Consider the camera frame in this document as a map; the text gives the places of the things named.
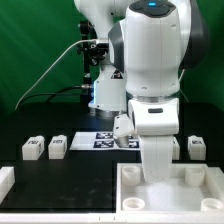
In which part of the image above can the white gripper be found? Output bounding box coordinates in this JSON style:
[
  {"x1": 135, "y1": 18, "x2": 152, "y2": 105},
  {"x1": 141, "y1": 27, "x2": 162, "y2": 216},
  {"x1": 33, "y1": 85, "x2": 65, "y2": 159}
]
[{"x1": 128, "y1": 98, "x2": 179, "y2": 183}]

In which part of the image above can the white square tabletop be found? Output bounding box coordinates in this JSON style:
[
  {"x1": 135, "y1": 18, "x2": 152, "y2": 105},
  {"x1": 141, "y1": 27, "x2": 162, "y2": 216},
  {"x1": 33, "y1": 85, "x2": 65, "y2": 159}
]
[{"x1": 116, "y1": 163, "x2": 224, "y2": 213}]

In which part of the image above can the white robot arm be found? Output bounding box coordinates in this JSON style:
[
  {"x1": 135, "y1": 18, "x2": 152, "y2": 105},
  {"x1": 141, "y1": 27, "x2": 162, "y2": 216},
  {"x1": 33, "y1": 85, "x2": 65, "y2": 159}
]
[{"x1": 74, "y1": 0, "x2": 208, "y2": 183}]

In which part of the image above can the white sheet with markers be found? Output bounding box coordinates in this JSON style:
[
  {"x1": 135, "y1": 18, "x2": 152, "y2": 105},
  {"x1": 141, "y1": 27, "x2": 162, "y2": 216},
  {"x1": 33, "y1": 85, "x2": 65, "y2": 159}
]
[{"x1": 70, "y1": 132, "x2": 139, "y2": 151}]

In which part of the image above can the white left obstacle block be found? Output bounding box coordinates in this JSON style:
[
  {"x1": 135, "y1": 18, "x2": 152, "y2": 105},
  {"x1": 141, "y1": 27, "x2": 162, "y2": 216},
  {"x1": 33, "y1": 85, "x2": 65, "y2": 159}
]
[{"x1": 0, "y1": 167, "x2": 15, "y2": 204}]

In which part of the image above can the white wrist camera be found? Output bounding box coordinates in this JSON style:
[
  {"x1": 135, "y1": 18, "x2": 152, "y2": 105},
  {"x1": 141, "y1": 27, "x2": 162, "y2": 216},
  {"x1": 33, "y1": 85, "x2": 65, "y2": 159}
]
[{"x1": 113, "y1": 114, "x2": 134, "y2": 148}]

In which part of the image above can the black camera stand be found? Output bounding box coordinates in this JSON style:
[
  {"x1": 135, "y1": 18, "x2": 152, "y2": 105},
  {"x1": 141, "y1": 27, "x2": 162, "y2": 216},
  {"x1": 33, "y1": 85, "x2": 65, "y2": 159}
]
[{"x1": 77, "y1": 20, "x2": 108, "y2": 104}]

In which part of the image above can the black cable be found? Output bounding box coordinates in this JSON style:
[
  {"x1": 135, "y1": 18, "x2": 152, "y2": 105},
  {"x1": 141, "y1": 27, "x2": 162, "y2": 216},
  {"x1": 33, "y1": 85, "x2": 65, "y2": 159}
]
[{"x1": 19, "y1": 84, "x2": 95, "y2": 107}]

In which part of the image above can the white cable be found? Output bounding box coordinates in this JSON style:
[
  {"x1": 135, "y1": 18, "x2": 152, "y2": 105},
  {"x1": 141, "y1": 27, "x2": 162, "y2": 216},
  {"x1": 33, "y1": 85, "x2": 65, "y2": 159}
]
[{"x1": 14, "y1": 39, "x2": 98, "y2": 110}]

